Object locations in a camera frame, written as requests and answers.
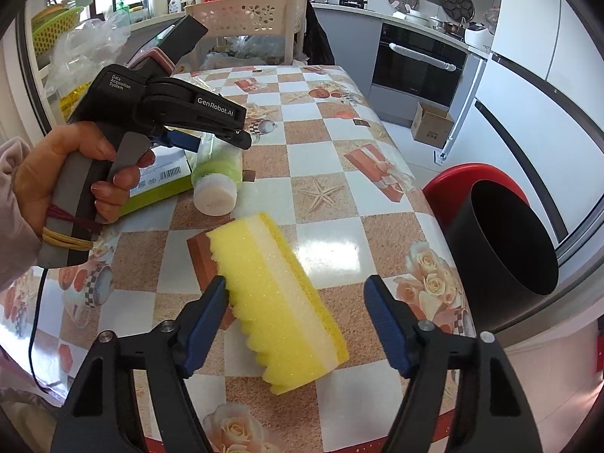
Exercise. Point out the wavy layered sponge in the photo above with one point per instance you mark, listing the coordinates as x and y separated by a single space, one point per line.
283 302

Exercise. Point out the white spray bottle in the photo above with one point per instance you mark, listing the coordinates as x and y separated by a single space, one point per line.
174 2

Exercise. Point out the crumpled plastic bags in rack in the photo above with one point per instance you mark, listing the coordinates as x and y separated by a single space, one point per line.
255 49

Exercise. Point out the person's left forearm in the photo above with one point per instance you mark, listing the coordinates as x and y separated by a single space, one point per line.
12 255

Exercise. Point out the red plastic stool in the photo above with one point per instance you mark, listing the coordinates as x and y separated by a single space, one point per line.
448 179

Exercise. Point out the green plastic basket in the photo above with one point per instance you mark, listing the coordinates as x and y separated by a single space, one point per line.
52 33

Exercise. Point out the person's left hand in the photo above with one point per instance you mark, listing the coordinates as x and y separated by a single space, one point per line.
37 174

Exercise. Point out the dark cloth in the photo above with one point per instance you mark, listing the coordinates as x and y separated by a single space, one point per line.
320 33

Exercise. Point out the white pot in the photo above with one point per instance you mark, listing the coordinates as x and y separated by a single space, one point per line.
419 16

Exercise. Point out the black flat device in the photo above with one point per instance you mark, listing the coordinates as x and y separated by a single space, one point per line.
186 37

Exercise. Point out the black round bin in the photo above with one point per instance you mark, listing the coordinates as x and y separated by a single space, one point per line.
472 264

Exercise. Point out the green and white carton box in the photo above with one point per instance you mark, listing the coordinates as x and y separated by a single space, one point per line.
160 170

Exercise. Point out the checkered floral tablecloth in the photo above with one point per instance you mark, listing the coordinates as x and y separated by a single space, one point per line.
330 174

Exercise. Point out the green pump bottle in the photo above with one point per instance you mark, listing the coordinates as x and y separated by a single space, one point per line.
122 16

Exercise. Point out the white rice cooker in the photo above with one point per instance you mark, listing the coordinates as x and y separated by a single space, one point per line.
479 34

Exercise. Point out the large clear plastic bag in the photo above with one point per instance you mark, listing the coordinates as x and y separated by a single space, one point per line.
80 52

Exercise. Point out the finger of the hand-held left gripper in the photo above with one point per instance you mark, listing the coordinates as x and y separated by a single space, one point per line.
236 139
181 141

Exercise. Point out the green tube with white cap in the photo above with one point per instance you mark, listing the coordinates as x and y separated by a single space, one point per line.
217 174

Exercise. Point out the black built-in oven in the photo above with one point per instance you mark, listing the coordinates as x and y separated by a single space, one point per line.
410 80

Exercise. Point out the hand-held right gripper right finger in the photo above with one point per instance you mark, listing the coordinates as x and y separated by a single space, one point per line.
387 330

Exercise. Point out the open cardboard box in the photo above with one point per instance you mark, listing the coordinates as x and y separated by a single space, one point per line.
432 125

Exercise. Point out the steel pot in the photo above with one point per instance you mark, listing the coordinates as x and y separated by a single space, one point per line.
454 27

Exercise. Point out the beige perforated plastic rack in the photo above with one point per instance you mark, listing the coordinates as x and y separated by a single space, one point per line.
245 14

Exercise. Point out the red-edged dining table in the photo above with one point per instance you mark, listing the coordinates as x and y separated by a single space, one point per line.
424 436

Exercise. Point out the white refrigerator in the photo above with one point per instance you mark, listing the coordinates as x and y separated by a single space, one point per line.
528 33

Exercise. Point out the round black baking pan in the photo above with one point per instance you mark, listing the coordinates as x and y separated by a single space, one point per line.
457 4

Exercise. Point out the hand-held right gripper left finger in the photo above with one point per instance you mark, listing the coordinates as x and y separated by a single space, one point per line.
203 330

